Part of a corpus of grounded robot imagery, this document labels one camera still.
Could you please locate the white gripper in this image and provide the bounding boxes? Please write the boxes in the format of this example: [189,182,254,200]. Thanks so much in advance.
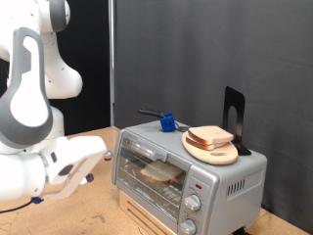
[40,135,114,201]

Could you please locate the glass oven door with handle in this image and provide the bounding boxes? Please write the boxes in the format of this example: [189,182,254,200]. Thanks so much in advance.
[112,129,193,233]

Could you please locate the thick white bread slice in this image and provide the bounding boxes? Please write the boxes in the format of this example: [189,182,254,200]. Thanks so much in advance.
[140,160,184,184]

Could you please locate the spatula with blue grip block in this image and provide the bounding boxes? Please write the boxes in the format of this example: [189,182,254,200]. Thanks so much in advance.
[137,108,192,133]

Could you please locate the silver oven timer knob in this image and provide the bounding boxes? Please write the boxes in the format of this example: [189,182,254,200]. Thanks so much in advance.
[179,218,198,235]

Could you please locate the silver oven temperature knob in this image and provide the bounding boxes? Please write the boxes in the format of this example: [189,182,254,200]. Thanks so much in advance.
[184,194,202,212]

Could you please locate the silver toaster oven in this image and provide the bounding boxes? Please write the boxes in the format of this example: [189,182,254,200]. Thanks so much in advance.
[112,117,268,235]

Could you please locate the black curtain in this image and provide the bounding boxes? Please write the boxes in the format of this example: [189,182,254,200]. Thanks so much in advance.
[0,0,112,136]

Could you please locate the vertical metal pole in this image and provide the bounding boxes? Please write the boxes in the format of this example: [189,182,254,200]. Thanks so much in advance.
[108,0,116,127]

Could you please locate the oval wooden cutting board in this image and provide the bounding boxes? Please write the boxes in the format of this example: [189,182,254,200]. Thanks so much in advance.
[181,130,240,165]

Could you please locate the black metal bookend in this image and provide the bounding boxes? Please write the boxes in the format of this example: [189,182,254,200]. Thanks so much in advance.
[222,85,252,157]

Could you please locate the grey backdrop fabric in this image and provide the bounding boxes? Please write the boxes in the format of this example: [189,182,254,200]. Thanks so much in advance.
[114,0,313,234]

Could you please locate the metal wire oven rack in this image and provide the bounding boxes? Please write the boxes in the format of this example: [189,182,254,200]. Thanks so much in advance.
[117,153,186,213]

